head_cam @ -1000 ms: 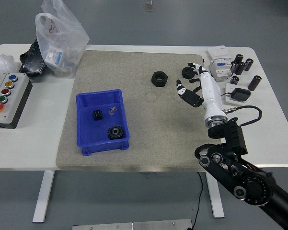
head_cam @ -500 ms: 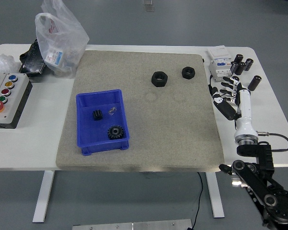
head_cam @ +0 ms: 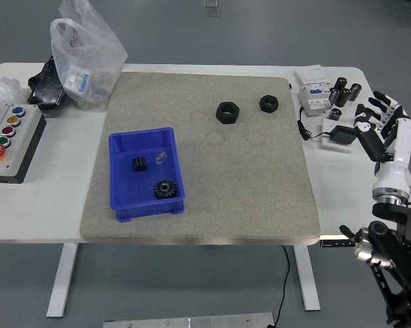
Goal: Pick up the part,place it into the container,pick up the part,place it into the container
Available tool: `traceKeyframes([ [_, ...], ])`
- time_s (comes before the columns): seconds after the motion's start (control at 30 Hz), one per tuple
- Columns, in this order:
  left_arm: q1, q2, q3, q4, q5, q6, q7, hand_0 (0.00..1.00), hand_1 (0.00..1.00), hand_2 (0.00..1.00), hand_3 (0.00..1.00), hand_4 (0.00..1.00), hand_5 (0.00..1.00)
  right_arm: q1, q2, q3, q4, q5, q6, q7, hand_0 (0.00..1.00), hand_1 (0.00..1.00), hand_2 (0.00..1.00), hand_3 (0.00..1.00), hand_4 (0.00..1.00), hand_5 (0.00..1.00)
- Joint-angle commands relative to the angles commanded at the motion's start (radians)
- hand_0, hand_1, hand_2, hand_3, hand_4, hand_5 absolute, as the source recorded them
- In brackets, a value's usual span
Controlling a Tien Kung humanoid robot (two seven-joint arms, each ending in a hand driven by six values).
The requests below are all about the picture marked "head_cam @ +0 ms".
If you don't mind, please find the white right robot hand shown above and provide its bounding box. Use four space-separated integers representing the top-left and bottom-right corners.
354 90 411 197

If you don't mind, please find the large black gear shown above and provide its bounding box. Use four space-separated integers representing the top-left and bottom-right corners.
153 178 177 200

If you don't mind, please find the small black gear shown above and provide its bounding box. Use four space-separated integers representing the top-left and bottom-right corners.
131 156 148 174

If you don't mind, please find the blue plastic box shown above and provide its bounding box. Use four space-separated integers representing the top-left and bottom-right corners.
108 126 187 223

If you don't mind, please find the small black hex nut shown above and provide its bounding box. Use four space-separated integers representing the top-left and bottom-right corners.
258 94 280 113

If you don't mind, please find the large black hex nut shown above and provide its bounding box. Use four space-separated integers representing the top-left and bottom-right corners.
215 100 241 125

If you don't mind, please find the grey button control box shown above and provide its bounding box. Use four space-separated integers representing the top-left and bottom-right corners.
0 103 47 185

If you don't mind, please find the black power adapter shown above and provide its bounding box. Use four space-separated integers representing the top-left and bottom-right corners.
329 125 358 144

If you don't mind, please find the white flat block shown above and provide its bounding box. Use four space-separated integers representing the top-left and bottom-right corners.
319 118 358 154

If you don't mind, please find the white circuit breaker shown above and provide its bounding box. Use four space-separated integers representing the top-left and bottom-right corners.
295 64 332 119

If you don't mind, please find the white table leg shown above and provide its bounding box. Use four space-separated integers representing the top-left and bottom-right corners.
293 245 321 312
46 243 79 318

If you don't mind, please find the grey-brown mat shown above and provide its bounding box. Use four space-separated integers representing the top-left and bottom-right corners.
79 71 321 246

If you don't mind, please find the clear plastic bag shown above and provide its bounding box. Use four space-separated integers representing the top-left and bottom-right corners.
50 0 129 113

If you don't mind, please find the white and blue carton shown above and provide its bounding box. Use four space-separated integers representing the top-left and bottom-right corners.
64 66 92 95

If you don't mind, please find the black pouch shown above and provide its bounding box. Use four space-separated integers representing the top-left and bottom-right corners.
27 55 68 110

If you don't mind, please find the crumpled clear plastic wrap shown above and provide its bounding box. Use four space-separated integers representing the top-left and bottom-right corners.
0 77 23 105

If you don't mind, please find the black adapter cord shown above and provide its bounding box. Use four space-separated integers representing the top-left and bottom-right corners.
296 106 332 141

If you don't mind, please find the black floor cable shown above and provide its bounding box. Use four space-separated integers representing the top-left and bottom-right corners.
271 245 291 327

